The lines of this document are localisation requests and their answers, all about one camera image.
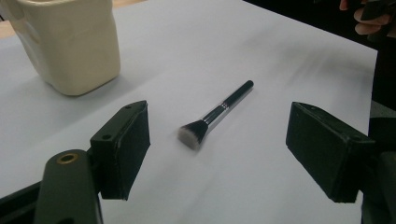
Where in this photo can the white paper sheet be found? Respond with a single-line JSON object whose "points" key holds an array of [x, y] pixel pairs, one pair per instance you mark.
{"points": [[249, 46]]}

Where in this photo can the cream ceramic cup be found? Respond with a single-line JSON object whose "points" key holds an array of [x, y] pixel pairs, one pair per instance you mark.
{"points": [[77, 46]]}

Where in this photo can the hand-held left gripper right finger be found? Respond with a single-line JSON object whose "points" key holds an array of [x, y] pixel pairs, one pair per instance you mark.
{"points": [[327, 149]]}

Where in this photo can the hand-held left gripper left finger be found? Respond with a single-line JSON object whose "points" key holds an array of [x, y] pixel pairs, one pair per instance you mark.
{"points": [[124, 146]]}

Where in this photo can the black makeup brush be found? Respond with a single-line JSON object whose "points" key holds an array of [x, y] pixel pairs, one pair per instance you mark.
{"points": [[218, 112]]}

